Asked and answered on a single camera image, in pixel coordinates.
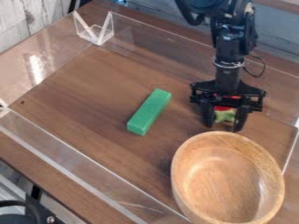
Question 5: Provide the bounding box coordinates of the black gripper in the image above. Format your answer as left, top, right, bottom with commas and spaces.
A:
190, 80, 267, 132

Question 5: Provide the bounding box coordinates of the red plush toy green stem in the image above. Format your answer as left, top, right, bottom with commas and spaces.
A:
215, 106, 238, 123

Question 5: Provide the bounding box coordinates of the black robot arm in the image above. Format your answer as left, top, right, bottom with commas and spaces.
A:
175, 0, 267, 132

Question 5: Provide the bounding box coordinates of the green rectangular block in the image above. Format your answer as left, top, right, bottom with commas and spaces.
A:
126, 88, 172, 136

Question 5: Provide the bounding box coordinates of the oval wooden bowl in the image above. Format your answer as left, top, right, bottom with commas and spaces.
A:
171, 131, 286, 224

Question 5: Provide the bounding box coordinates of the black clamp with bolt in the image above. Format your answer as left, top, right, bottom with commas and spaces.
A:
24, 196, 66, 224

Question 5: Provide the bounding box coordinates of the clear acrylic back wall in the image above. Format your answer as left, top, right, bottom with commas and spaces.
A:
104, 12, 299, 124

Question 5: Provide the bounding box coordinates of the clear acrylic wall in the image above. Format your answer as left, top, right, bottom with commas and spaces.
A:
0, 108, 191, 224
104, 12, 299, 124

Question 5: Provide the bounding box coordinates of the clear acrylic corner bracket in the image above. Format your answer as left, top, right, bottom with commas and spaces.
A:
72, 11, 115, 46

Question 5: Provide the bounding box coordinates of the clear acrylic front wall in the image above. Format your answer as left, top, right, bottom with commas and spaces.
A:
0, 108, 191, 224

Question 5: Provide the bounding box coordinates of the black cable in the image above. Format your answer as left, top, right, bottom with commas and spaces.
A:
0, 199, 39, 224

